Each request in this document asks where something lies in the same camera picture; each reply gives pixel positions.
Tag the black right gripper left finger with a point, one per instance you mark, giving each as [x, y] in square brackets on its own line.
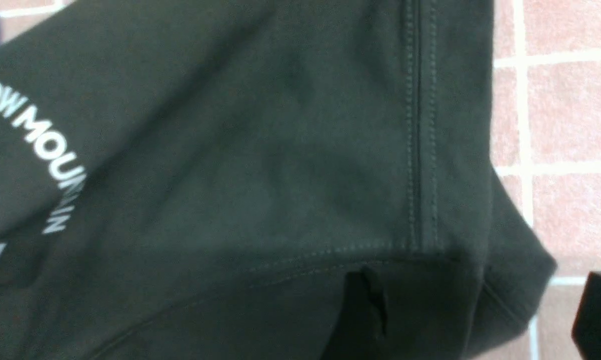
[360, 331]

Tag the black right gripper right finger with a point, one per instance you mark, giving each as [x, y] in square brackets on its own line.
[586, 330]

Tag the dark gray long-sleeve shirt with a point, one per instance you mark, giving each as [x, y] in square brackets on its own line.
[255, 180]

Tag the pink checkered tablecloth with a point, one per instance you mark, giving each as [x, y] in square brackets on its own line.
[560, 125]

